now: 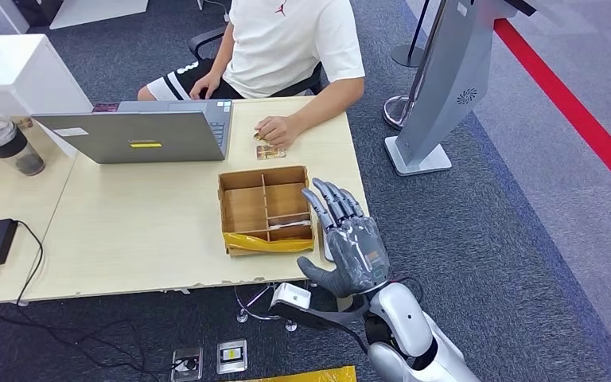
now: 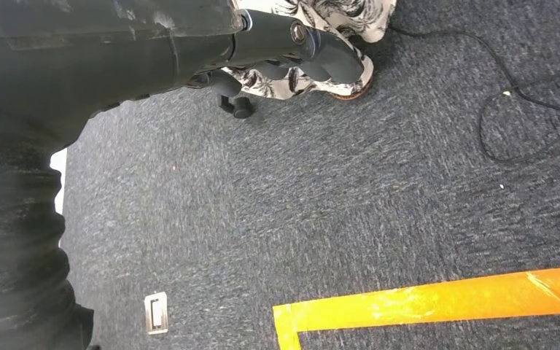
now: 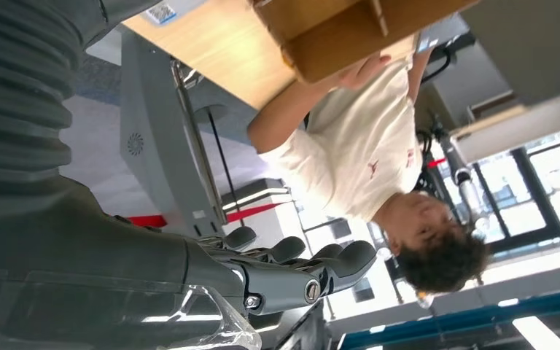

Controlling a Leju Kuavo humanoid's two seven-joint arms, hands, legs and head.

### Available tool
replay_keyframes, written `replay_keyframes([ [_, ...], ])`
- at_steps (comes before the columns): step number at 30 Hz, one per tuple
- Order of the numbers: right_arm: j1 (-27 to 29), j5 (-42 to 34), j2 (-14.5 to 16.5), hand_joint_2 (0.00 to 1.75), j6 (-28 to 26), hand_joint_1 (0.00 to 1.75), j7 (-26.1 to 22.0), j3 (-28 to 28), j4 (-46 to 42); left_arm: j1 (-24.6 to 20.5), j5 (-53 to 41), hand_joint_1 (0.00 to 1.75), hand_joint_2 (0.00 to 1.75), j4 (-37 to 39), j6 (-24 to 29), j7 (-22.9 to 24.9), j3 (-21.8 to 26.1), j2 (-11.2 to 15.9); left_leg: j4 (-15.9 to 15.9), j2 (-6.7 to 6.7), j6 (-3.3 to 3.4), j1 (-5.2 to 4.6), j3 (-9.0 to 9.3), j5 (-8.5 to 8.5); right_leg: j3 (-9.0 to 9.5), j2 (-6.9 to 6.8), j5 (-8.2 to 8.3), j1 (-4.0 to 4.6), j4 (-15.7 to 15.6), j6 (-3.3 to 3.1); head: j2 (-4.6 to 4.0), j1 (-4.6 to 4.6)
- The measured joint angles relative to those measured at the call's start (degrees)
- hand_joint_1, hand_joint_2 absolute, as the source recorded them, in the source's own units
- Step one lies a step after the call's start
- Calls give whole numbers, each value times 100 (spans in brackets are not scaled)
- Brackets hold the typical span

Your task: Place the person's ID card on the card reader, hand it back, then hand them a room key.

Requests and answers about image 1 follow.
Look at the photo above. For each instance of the person's right hand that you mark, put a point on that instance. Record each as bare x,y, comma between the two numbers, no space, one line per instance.
206,85

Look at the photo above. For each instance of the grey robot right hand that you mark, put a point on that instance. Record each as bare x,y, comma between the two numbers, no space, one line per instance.
355,253

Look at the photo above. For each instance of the person's left hand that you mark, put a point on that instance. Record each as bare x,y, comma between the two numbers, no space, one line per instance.
279,129

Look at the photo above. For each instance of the hotel room key card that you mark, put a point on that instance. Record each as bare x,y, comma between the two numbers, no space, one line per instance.
291,224

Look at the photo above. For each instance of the person's left forearm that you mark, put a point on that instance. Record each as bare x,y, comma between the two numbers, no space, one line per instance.
326,105

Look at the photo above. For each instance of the person's right forearm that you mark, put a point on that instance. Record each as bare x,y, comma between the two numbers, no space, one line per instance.
224,53

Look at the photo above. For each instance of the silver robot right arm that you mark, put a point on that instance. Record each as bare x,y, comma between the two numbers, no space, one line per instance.
405,321

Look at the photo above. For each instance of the small printed card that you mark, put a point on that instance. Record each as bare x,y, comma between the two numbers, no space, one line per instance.
271,153

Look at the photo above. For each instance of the white card reader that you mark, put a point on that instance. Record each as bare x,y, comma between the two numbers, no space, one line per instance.
323,248

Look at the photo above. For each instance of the person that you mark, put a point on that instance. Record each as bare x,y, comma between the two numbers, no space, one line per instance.
284,47

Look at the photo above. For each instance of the dark red card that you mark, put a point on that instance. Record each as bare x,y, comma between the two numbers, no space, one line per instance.
105,107

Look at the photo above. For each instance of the black office chair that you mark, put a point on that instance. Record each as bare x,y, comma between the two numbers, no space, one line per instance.
200,45

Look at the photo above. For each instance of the grey laptop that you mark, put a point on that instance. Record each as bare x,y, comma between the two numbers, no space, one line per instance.
137,137

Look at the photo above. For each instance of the wooden divided box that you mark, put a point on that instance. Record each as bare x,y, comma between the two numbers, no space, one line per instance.
245,211

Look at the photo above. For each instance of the yellow tape strip on box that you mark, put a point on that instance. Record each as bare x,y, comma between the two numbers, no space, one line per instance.
263,244

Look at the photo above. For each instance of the chrome stanchion base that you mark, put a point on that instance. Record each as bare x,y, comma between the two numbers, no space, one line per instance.
394,113

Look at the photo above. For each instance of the yellow floor tape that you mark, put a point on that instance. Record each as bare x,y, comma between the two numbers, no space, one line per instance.
316,376

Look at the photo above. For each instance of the white floor board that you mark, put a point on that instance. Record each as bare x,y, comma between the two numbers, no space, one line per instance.
100,10

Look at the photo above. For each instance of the metal stool base with castors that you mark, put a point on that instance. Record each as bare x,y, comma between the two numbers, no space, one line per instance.
242,318

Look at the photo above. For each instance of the silver floor socket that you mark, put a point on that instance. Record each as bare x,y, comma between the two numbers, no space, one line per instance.
231,357

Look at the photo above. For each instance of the grey kiosk stand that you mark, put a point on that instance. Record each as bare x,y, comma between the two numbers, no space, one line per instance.
442,79

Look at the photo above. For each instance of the black box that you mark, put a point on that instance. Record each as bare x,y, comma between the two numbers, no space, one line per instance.
39,10

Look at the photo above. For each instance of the white cabinet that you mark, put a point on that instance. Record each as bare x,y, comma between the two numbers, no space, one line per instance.
15,74

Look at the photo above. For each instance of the floor socket with black plug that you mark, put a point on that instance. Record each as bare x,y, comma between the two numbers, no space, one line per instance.
187,364

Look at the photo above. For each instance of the plastic coffee cup with lid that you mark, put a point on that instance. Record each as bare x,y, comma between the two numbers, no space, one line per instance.
7,145

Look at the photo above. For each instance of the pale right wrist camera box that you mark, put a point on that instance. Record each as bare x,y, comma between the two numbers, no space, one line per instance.
291,296

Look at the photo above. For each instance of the black stanchion post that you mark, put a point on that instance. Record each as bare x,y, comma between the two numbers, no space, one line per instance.
405,56

